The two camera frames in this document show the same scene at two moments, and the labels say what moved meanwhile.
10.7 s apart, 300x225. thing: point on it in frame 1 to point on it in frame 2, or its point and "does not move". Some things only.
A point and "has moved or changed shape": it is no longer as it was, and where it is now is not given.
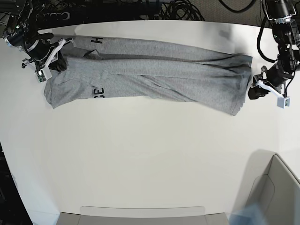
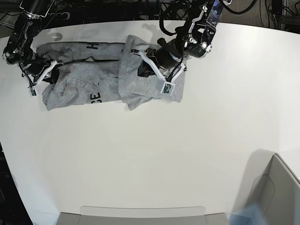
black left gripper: [48, 52] to [53, 66]
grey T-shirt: [99, 67] has moved or changed shape
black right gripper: [273, 79] to [162, 57]
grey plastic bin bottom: [143, 215] does not move
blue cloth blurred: [254, 214] does not move
